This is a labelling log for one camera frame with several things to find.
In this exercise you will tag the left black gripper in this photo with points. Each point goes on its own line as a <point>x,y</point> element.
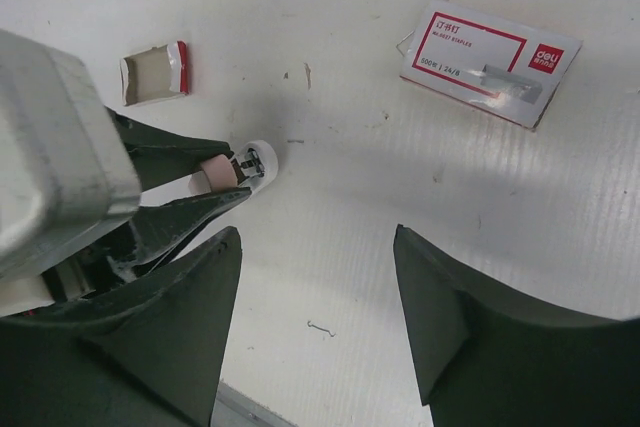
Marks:
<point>156,235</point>

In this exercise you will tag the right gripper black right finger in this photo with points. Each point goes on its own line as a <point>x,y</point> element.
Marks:
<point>486,354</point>

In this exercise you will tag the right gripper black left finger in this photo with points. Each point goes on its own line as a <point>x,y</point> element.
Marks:
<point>146,354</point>

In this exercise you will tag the pink white mini stapler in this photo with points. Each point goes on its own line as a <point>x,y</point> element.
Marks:
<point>254,166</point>

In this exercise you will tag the red white staple box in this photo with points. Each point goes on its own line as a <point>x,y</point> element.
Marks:
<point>501,67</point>

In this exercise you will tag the torn red white box flap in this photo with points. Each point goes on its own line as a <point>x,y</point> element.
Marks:
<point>156,74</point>

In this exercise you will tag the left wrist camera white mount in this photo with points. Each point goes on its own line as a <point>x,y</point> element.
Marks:
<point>66,178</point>

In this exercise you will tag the aluminium front rail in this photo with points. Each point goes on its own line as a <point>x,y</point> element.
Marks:
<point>232,408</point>

